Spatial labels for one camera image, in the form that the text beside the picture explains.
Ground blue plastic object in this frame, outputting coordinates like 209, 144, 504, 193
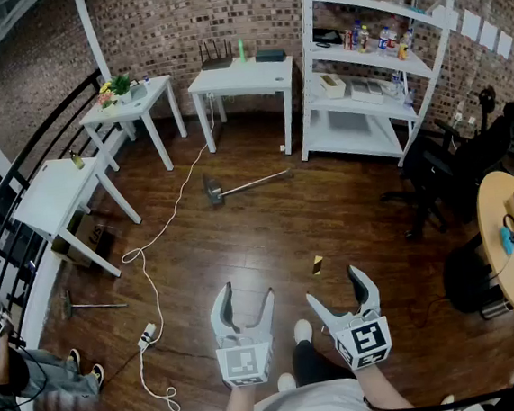
499, 224, 514, 258

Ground cluster of drink bottles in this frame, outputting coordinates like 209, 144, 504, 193
339, 13, 419, 67

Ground white flat box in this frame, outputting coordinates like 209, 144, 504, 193
348, 75, 386, 108

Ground small amber bottle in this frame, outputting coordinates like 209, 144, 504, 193
68, 148, 86, 172

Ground wide white table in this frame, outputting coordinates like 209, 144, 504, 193
185, 51, 303, 165

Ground person's black trousers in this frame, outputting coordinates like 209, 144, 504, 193
289, 334, 357, 389

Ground black router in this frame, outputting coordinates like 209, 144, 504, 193
198, 38, 235, 72

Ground white floor cable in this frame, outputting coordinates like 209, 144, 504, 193
105, 96, 244, 411

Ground white wall sockets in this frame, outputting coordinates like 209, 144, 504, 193
453, 110, 478, 130

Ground black tray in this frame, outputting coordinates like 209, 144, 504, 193
311, 25, 345, 51

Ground black metal railing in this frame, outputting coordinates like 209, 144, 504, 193
0, 67, 137, 344

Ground white metal shelf rack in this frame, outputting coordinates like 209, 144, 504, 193
285, 0, 478, 177

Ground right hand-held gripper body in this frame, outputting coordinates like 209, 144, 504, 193
327, 306, 396, 373

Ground dark long-handled dustpan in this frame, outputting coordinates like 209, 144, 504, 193
201, 164, 297, 210

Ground black cylindrical bin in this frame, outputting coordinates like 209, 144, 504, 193
439, 231, 514, 325

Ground white wall paper sheet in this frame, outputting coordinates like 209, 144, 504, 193
459, 8, 485, 42
444, 5, 462, 32
477, 18, 501, 51
494, 29, 514, 61

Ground white tray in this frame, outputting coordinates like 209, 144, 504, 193
129, 81, 150, 102

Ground colourful flower bouquet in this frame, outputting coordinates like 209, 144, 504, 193
95, 80, 120, 112

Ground beige open box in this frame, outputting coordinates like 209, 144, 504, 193
318, 71, 349, 102

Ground cardboard box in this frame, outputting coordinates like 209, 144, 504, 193
47, 207, 120, 272

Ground broom with metal handle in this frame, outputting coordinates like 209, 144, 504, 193
60, 283, 130, 320

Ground small white table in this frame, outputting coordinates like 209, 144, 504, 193
7, 150, 149, 288
75, 74, 192, 181

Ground black flat box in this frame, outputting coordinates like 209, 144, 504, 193
254, 47, 288, 65

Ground green potted plant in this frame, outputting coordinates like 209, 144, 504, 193
109, 72, 134, 105

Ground black office chair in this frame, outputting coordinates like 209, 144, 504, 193
430, 84, 514, 228
374, 128, 470, 244

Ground person's right forearm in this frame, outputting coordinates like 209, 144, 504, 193
352, 358, 425, 411

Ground person's left white shoe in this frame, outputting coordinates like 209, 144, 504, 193
275, 371, 299, 394

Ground person's white shirt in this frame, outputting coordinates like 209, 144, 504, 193
249, 373, 392, 411

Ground white power strip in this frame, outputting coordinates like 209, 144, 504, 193
135, 321, 159, 350

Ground person's white shoe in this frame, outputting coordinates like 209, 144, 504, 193
275, 371, 299, 394
292, 317, 315, 346

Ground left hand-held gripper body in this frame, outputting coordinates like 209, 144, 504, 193
212, 318, 279, 391

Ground white steel column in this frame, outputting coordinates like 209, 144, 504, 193
73, 0, 139, 147

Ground person's right white shoe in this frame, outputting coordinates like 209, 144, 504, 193
292, 317, 315, 346

